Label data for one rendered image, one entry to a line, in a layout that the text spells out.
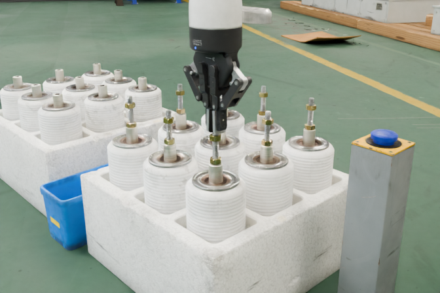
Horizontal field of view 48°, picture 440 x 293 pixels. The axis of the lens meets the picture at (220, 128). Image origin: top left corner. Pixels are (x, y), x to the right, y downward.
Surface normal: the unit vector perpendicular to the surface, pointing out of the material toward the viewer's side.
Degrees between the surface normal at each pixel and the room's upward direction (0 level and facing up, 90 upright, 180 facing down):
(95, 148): 90
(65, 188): 88
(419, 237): 0
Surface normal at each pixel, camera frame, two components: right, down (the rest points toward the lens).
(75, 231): 0.69, 0.27
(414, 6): 0.26, 0.32
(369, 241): -0.73, 0.22
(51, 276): 0.00, -0.94
